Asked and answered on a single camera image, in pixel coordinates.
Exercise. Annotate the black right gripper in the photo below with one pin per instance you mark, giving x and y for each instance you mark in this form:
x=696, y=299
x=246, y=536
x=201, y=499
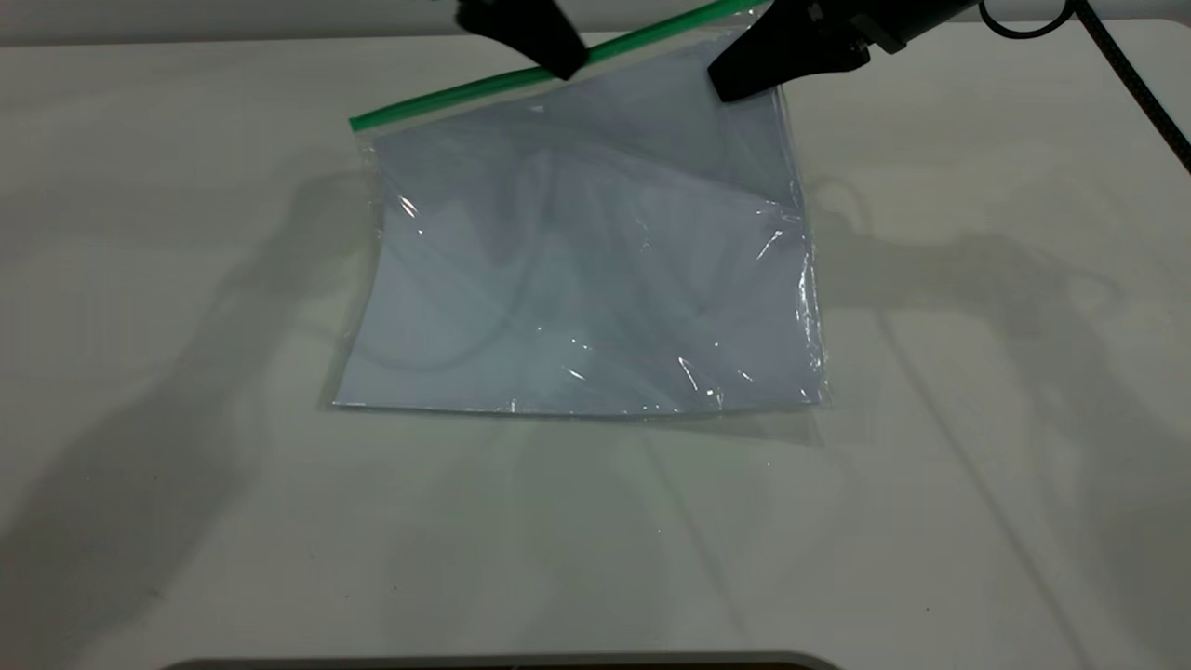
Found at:
x=893, y=19

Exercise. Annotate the clear zip bag green seal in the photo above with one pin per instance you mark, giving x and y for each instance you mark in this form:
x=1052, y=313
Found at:
x=577, y=279

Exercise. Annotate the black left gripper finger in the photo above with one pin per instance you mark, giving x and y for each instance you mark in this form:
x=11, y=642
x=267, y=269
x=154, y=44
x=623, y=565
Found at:
x=507, y=33
x=554, y=37

